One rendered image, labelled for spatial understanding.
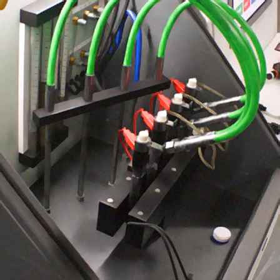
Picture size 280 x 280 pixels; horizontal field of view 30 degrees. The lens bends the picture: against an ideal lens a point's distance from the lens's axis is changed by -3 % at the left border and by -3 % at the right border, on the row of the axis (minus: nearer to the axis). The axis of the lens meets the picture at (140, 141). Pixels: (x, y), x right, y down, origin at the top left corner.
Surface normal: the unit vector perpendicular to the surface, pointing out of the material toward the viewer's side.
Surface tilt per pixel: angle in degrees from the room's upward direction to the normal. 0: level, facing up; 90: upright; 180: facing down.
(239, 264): 0
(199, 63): 90
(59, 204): 0
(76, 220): 0
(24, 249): 90
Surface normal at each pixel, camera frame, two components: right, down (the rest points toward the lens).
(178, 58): -0.44, 0.48
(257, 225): 0.12, -0.80
